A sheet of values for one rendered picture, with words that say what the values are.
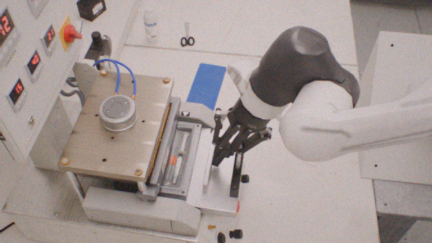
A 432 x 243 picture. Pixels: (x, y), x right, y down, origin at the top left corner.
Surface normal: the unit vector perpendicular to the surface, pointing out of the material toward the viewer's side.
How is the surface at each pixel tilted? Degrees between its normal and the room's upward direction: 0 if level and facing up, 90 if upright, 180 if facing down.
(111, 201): 0
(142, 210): 0
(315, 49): 17
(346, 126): 58
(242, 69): 9
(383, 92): 45
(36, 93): 90
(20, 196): 0
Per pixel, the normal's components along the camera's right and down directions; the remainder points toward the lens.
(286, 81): -0.12, 0.77
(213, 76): 0.00, -0.62
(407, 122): -0.29, 0.64
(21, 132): 0.99, 0.12
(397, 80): -0.07, 0.11
